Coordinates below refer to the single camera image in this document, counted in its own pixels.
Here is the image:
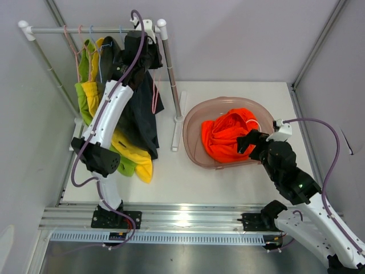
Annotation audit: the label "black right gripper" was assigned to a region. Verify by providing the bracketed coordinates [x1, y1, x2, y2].
[236, 129, 278, 182]

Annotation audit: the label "orange shorts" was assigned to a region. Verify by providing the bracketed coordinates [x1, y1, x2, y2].
[201, 108, 259, 163]

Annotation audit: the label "pink wire hanger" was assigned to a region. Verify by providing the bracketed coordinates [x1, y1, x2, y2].
[151, 70, 161, 114]

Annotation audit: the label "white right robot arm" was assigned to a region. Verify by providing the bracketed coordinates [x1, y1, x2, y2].
[237, 130, 364, 273]

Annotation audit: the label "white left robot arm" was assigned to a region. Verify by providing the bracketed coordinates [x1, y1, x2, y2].
[71, 30, 154, 228]

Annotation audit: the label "olive green shorts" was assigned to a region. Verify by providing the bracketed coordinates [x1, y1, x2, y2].
[99, 36, 122, 84]

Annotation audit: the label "yellow shorts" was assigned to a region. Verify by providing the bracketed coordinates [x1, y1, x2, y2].
[96, 38, 153, 183]

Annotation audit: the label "navy dark shorts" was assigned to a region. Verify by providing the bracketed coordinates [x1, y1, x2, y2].
[128, 72, 164, 160]

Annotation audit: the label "lime green shorts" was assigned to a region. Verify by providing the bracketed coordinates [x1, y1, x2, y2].
[75, 39, 137, 177]

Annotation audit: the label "translucent pink plastic basin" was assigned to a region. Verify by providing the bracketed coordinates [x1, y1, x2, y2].
[182, 96, 274, 170]

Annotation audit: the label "metal clothes rack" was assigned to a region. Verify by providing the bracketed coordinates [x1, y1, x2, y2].
[18, 19, 187, 152]

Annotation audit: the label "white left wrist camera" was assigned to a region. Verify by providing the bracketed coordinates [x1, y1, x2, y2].
[130, 17, 157, 45]

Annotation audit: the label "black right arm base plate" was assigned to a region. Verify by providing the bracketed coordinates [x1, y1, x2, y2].
[237, 213, 273, 232]

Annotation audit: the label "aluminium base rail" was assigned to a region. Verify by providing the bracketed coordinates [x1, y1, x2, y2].
[38, 203, 264, 233]

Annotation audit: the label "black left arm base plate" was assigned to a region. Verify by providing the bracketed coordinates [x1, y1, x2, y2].
[91, 209, 143, 229]

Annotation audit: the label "slotted grey cable duct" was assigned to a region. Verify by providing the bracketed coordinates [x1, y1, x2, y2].
[50, 231, 279, 246]

